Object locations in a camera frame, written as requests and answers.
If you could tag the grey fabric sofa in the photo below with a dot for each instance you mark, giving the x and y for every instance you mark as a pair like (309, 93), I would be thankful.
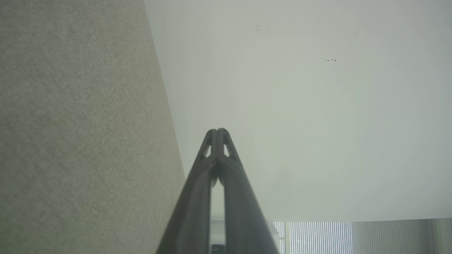
(77, 123)

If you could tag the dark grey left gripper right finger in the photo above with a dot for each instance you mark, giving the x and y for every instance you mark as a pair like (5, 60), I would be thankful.
(242, 215)

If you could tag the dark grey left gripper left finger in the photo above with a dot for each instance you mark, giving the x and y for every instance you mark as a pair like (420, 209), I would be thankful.
(192, 211)

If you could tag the white vertical window blinds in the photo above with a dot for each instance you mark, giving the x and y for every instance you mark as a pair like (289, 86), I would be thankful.
(317, 237)

